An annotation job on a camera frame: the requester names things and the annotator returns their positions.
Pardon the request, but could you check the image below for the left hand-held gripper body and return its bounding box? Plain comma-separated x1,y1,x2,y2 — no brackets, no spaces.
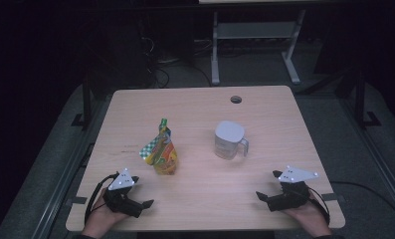
101,167,145,219

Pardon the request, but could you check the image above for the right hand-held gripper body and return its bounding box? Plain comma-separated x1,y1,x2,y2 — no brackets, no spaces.
268,165,319,212

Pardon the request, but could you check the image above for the yellow green checked snack bag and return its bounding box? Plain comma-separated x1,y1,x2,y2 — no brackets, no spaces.
138,118,179,176

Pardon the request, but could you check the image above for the person's left hand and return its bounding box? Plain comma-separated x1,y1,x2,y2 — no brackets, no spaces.
82,189,130,238

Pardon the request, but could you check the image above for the person's right hand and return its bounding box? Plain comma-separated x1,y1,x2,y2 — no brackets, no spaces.
282,193,332,238

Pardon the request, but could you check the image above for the dark tape strip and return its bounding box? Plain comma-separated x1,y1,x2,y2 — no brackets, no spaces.
66,196,89,205
321,192,346,203

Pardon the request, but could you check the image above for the black metal stand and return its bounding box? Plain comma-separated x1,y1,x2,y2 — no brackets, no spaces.
71,75,94,131
348,68,382,131

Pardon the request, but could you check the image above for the left hand-held gripper black cable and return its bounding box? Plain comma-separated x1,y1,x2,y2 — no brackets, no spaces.
84,171,120,225

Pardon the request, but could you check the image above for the hand-held gripper black cable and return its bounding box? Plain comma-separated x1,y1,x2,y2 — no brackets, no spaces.
307,186,331,224
84,171,120,225

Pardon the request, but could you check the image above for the right hand-held gripper black cable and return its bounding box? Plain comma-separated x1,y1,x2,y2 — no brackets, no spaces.
307,186,331,224

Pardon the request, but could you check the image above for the aluminium floor rail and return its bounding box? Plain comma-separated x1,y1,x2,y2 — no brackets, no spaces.
29,96,114,239
337,94,395,218

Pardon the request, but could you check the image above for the black floor cable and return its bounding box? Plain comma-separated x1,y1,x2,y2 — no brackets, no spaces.
149,54,213,89
329,180,395,217

